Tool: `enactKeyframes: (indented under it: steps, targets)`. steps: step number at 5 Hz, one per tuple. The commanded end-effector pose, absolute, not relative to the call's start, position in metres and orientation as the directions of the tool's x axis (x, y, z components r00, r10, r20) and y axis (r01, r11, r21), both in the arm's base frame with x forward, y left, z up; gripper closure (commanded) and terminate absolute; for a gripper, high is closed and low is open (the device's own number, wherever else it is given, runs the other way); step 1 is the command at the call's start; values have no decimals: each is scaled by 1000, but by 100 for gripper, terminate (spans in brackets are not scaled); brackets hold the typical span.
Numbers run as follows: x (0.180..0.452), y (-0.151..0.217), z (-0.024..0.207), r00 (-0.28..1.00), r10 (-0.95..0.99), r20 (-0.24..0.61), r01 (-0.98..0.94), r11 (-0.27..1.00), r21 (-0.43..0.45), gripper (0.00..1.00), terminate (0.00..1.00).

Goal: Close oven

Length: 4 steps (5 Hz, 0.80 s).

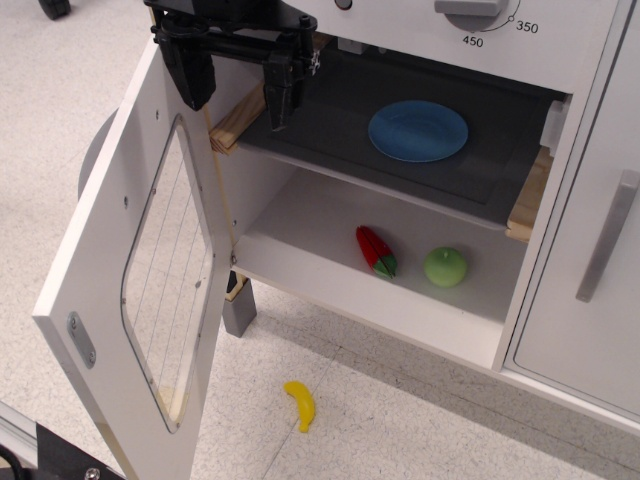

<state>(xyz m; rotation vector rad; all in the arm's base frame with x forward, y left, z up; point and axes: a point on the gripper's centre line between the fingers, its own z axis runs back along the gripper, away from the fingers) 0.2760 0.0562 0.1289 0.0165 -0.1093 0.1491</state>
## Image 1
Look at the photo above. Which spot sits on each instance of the green toy apple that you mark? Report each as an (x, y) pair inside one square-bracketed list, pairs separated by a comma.
[(445, 267)]

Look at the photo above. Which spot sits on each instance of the blue plate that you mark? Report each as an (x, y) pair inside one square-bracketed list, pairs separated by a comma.
[(417, 131)]

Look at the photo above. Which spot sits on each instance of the white oven door with window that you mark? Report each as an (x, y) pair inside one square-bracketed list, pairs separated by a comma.
[(133, 301)]

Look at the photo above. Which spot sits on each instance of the grey cabinet door handle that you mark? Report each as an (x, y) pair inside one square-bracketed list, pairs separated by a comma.
[(615, 220)]

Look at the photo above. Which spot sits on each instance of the yellow toy banana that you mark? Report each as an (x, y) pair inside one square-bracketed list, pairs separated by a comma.
[(304, 401)]

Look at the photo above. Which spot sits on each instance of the grey cabinet leg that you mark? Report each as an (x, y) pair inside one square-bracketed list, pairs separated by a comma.
[(239, 312)]

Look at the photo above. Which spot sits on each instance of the black caster wheel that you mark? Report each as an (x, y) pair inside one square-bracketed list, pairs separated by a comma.
[(55, 9)]

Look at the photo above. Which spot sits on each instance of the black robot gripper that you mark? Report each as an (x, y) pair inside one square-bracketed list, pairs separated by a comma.
[(270, 32)]

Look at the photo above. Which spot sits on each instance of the dark grey oven shelf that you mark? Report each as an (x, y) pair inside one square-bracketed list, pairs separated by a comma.
[(481, 182)]

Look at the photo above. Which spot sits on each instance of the red green toy chili pepper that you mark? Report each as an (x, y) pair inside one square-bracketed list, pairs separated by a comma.
[(376, 252)]

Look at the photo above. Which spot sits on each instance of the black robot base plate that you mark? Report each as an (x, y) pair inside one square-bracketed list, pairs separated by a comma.
[(59, 459)]

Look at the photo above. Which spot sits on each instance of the white toy kitchen oven cabinet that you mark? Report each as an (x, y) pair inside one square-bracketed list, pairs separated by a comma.
[(295, 228)]

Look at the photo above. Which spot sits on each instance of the grey oven temperature knob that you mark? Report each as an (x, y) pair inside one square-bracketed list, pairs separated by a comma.
[(471, 15)]

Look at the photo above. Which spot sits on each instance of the white side cabinet door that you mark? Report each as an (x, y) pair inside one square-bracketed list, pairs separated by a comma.
[(591, 350)]

